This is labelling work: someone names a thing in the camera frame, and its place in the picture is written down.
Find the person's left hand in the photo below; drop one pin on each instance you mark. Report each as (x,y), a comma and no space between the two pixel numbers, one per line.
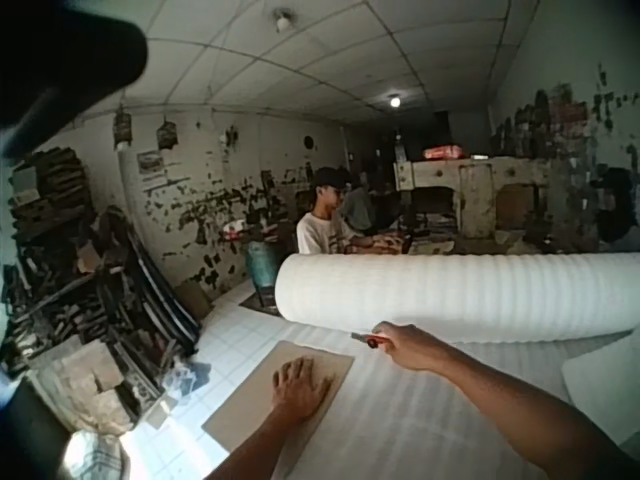
(300,387)

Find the person's right hand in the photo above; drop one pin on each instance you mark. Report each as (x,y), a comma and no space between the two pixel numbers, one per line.
(410,347)

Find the person's right fingers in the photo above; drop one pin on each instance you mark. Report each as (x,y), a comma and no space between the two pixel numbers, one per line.
(387,340)

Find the person's left fingers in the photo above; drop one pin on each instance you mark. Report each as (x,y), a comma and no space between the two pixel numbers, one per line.
(302,372)

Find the orange utility knife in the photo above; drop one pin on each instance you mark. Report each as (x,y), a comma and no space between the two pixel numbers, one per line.
(371,341)

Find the brown cardboard sheet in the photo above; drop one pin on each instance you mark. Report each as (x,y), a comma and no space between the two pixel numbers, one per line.
(280,400)

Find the white foam sheet roll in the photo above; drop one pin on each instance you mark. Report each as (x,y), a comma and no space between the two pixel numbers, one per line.
(460,295)

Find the brown cardboard box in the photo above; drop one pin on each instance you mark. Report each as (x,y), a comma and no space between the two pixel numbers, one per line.
(192,297)

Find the worn white wooden cabinet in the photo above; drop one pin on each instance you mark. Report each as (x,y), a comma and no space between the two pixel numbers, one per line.
(480,195)

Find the red packet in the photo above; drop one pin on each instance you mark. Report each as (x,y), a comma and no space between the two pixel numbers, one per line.
(442,151)

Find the white foam sheet piece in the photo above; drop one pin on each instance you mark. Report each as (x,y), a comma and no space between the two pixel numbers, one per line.
(605,372)

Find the clear plastic sack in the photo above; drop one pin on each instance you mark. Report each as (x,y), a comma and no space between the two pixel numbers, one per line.
(92,460)

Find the ceiling light bulb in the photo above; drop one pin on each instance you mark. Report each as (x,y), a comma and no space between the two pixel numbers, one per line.
(283,21)
(395,101)

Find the heap of wood scraps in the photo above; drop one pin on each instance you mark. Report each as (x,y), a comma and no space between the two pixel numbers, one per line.
(75,280)

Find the hanging bird cage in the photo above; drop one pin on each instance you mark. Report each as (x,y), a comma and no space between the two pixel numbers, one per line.
(166,134)
(122,127)

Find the round black wall clock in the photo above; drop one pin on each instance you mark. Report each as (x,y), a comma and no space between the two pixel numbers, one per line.
(308,142)

